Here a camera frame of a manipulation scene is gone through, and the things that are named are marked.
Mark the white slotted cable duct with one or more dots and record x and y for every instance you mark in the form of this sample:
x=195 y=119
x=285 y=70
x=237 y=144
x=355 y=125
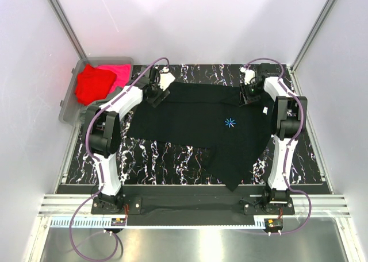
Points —
x=105 y=222

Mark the aluminium frame rail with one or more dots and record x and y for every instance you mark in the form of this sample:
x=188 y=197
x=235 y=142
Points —
x=318 y=206

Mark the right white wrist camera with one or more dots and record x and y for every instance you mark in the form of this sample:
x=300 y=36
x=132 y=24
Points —
x=247 y=75

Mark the left yellow connector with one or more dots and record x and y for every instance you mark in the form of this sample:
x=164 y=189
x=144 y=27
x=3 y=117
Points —
x=119 y=222

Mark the clear plastic storage bin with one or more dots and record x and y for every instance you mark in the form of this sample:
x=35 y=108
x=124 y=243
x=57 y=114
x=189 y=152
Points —
x=70 y=107

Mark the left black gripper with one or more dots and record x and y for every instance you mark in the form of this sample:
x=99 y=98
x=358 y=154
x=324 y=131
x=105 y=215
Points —
x=154 y=101

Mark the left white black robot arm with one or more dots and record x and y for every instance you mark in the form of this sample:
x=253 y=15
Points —
x=102 y=131

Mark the black t shirt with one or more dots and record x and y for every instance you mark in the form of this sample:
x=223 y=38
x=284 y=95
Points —
x=209 y=116

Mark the pink t shirt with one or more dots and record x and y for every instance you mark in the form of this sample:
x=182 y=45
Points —
x=123 y=74

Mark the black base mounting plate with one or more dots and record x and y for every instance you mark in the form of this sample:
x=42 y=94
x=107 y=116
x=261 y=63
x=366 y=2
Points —
x=220 y=216

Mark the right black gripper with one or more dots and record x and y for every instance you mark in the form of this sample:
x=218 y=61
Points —
x=244 y=98

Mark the right yellow connector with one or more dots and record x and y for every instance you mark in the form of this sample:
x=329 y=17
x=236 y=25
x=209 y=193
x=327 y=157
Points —
x=274 y=223

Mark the grey t shirt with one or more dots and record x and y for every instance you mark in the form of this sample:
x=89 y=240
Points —
x=88 y=112

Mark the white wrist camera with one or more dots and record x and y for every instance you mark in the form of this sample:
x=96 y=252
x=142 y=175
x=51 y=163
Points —
x=165 y=78
x=247 y=75

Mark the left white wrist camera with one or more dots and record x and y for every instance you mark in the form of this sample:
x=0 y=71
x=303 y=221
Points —
x=165 y=78

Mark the yellow connector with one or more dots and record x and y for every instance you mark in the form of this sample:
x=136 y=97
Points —
x=274 y=223
x=119 y=222

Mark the red t shirt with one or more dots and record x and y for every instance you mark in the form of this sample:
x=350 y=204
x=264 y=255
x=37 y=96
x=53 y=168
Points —
x=93 y=84

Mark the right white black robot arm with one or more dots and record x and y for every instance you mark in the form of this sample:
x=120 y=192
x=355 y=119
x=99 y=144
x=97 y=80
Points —
x=287 y=124

